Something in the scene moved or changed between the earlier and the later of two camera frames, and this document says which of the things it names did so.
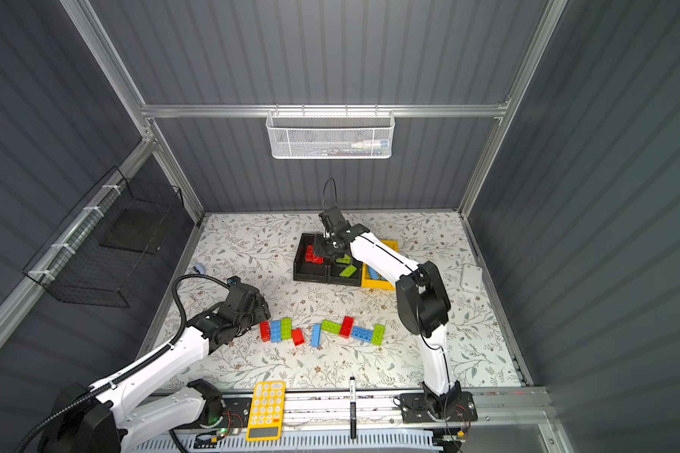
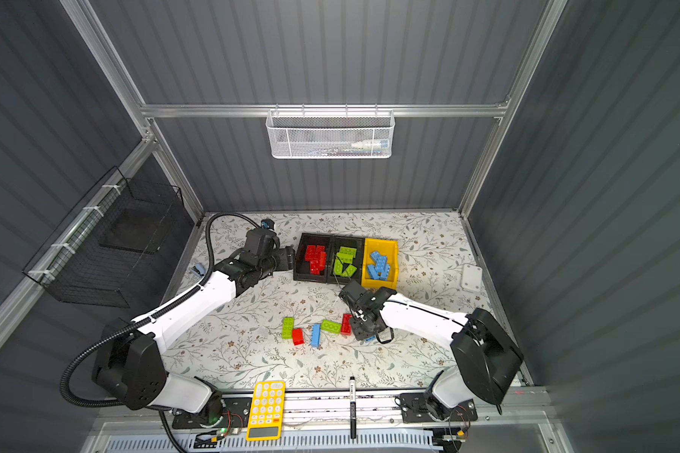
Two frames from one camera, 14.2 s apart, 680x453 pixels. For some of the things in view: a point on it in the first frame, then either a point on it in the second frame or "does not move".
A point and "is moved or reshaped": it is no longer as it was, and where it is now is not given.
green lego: [331, 327] does not move
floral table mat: [330, 337] does not move
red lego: [265, 331] to [314, 267]
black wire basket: [90, 257] does not move
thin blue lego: [315, 338] does not move
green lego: [348, 272] is moved or reshaped
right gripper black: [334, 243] to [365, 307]
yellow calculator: [266, 412] does not move
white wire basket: [330, 134] does not move
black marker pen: [352, 407] does not move
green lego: [379, 332] is moved or reshaped
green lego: [286, 327] does not move
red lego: [347, 327] does not move
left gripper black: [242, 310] to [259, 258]
